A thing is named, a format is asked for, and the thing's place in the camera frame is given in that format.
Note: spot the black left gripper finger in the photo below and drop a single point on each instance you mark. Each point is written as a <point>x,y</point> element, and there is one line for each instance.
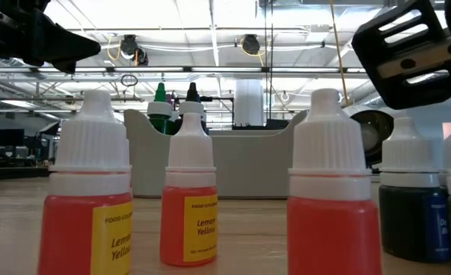
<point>66,66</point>
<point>68,44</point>

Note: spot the small lemon yellow dropper bottle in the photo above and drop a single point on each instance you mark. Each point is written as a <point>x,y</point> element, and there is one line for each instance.
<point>191,153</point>
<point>87,145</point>

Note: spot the green-cap food coloring bottle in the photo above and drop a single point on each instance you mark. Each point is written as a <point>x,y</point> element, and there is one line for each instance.
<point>159,91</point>

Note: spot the orange dye bottle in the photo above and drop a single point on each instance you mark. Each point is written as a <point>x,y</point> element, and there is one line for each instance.
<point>330,153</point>

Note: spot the small blue-label dropper bottle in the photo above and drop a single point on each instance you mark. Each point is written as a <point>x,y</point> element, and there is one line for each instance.
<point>410,214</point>

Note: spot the black-cap food coloring bottle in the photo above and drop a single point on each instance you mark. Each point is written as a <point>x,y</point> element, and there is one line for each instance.
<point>191,91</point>

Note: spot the distant dark monitor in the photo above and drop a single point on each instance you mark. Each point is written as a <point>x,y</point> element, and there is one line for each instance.
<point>10,137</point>

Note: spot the black mesh computer case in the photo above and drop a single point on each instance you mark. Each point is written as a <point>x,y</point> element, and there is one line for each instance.
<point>282,124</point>

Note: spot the overhead rig light bar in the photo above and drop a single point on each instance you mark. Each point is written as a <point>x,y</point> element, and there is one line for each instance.
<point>225,70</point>

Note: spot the white building column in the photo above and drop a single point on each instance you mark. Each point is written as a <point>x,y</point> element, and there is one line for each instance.
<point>249,103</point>

